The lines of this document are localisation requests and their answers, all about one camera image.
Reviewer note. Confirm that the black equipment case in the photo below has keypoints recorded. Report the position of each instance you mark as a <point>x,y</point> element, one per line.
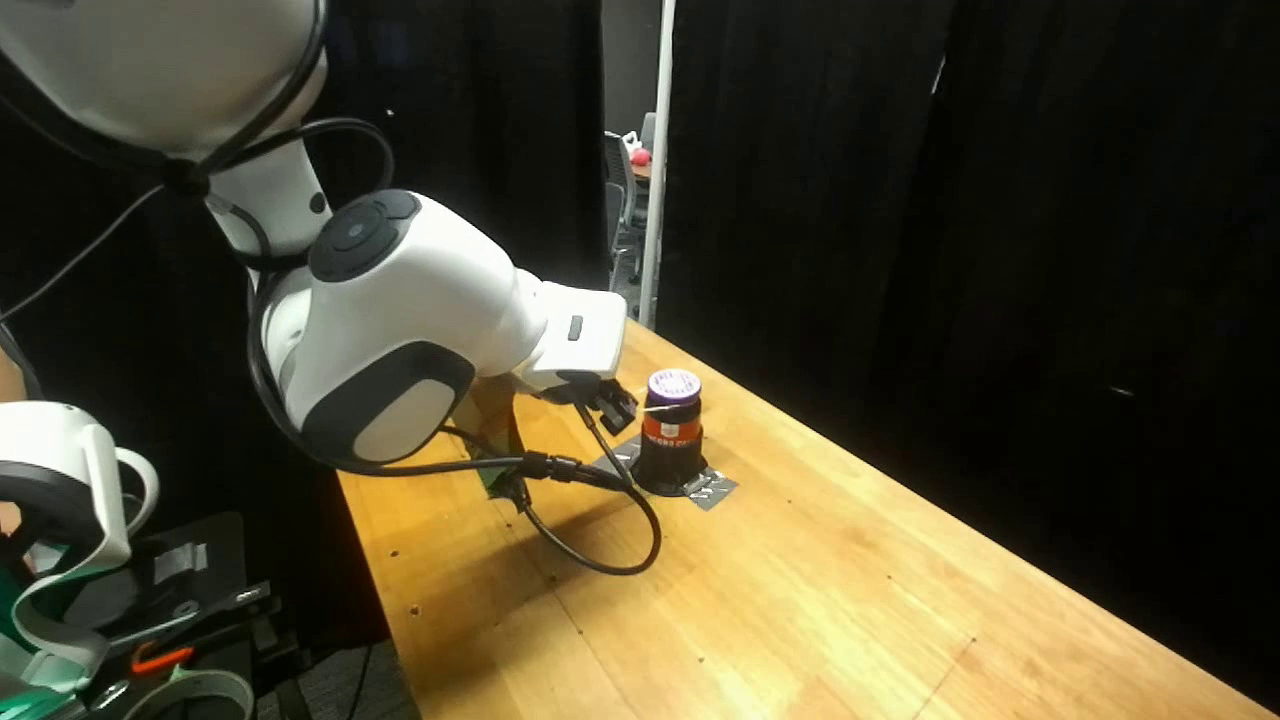
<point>201,587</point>

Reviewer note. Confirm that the dark red-banded can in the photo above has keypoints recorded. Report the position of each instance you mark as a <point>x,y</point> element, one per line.
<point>674,441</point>

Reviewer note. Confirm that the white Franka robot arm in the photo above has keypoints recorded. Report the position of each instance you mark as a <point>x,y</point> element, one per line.
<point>402,321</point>

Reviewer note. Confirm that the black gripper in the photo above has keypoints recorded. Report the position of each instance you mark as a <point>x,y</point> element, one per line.
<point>577,390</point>

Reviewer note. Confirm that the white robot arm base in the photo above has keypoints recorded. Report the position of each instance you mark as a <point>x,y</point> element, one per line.
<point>61,462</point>

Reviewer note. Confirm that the white vertical pole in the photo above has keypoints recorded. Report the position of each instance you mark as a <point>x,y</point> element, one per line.
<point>656,162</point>

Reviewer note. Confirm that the black curtain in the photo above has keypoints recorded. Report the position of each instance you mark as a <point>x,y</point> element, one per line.
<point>1012,240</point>

